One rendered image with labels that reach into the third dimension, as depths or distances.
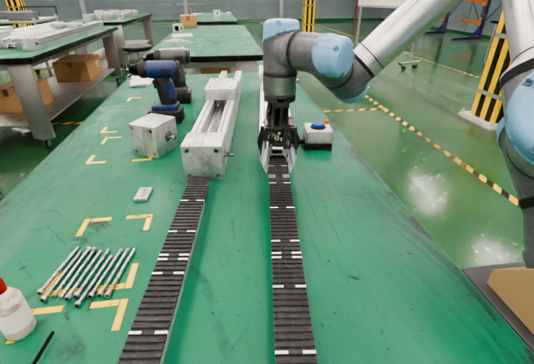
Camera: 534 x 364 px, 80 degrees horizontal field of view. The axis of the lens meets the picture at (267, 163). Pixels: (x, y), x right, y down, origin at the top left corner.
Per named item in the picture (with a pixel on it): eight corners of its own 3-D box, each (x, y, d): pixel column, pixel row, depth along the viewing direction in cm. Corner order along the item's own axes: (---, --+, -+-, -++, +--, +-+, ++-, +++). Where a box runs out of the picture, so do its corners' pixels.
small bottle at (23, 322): (32, 313, 48) (1, 254, 42) (40, 329, 46) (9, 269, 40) (2, 330, 46) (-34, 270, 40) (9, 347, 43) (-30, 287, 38)
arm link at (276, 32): (285, 21, 60) (253, 19, 65) (284, 80, 65) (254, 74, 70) (311, 19, 65) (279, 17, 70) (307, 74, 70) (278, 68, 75)
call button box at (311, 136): (331, 150, 97) (334, 130, 94) (299, 150, 97) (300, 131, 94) (326, 139, 105) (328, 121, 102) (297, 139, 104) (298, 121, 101)
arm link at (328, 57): (366, 56, 64) (321, 50, 71) (345, 25, 55) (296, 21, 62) (351, 93, 64) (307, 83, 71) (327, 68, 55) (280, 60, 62)
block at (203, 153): (233, 180, 82) (231, 146, 78) (184, 180, 82) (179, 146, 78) (235, 163, 90) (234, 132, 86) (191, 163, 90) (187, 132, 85)
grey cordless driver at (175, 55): (193, 103, 138) (187, 50, 127) (146, 106, 136) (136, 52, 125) (195, 98, 144) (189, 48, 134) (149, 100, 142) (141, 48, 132)
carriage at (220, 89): (236, 107, 116) (235, 88, 112) (205, 107, 115) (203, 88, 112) (238, 94, 130) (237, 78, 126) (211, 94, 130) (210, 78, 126)
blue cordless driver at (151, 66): (184, 124, 116) (176, 62, 106) (129, 125, 115) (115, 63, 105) (188, 117, 123) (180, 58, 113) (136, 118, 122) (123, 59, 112)
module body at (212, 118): (226, 163, 90) (225, 135, 86) (191, 163, 90) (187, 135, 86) (242, 87, 161) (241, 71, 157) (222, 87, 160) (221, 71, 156)
